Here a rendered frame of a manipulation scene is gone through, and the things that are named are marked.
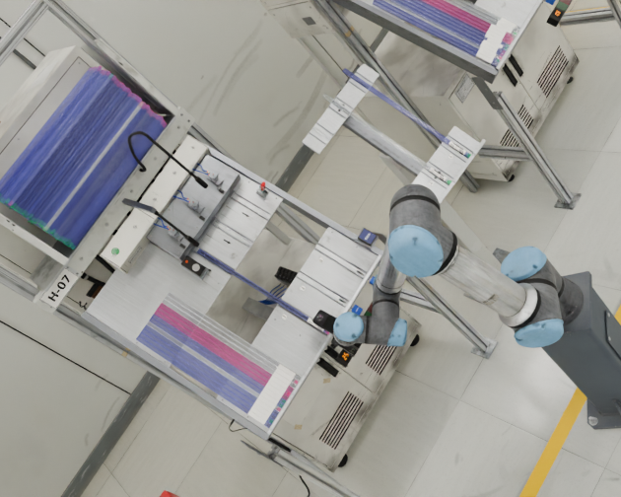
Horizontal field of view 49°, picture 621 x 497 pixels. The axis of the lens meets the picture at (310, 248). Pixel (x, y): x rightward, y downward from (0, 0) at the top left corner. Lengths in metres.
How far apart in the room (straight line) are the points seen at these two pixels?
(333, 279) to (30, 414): 2.25
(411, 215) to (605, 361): 0.83
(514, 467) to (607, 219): 1.02
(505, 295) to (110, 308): 1.25
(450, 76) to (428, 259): 1.47
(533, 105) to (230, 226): 1.56
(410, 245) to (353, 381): 1.32
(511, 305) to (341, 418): 1.22
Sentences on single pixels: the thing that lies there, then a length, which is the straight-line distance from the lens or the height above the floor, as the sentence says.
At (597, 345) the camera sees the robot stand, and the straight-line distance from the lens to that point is 2.02.
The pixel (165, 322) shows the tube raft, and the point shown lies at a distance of 2.21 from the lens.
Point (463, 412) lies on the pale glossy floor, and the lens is 2.66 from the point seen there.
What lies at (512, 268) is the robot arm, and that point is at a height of 0.78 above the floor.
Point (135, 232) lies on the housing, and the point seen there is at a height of 1.27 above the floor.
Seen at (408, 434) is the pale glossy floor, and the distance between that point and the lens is 2.75.
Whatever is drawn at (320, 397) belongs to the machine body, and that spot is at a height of 0.33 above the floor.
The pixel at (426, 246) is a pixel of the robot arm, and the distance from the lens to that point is 1.45.
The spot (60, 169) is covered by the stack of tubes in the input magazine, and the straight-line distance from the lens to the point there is 2.16.
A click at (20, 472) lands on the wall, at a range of 4.12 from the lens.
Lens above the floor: 2.10
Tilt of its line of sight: 34 degrees down
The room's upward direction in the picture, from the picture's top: 48 degrees counter-clockwise
